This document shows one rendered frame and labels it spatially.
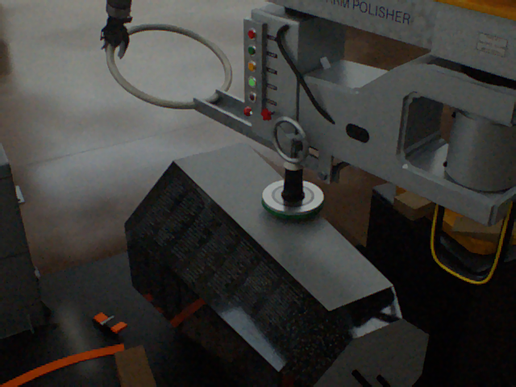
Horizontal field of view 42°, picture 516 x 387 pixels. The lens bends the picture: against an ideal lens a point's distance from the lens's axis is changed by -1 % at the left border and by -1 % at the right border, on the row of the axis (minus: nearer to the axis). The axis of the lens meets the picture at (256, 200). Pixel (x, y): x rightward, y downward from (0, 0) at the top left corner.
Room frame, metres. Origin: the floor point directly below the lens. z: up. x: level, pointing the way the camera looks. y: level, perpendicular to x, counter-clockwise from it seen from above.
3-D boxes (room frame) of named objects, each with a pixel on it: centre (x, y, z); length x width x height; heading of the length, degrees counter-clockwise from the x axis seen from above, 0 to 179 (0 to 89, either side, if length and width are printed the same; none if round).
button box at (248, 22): (1.94, 0.00, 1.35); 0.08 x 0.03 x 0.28; 44
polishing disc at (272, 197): (1.97, -0.13, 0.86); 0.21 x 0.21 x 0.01
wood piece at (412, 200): (2.03, -0.60, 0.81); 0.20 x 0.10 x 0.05; 125
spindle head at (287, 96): (1.92, -0.18, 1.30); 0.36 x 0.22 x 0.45; 44
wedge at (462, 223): (1.86, -0.78, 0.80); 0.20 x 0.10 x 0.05; 67
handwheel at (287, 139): (1.80, -0.13, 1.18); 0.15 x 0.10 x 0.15; 44
